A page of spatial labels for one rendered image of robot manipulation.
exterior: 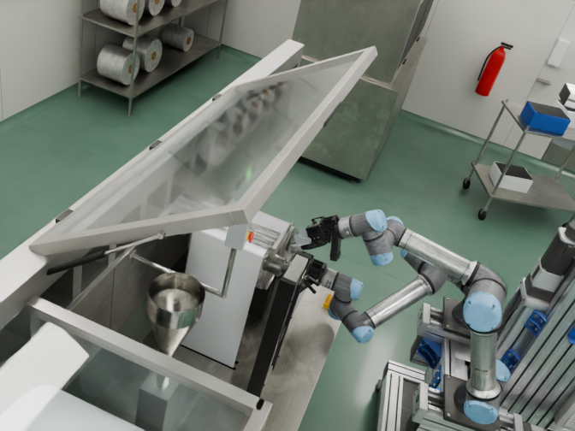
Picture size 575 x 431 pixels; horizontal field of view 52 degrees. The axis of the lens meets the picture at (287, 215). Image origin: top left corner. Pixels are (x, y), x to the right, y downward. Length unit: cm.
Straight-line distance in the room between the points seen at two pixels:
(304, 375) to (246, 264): 56
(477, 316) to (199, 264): 91
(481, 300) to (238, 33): 546
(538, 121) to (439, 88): 179
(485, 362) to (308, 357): 63
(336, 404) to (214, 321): 145
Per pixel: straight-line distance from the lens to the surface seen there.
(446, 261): 213
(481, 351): 214
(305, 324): 240
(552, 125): 510
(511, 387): 270
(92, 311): 169
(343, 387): 345
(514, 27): 638
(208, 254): 189
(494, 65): 629
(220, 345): 212
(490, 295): 203
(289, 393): 216
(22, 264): 137
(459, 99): 660
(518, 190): 547
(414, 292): 234
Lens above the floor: 258
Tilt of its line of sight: 35 degrees down
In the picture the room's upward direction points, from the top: 16 degrees clockwise
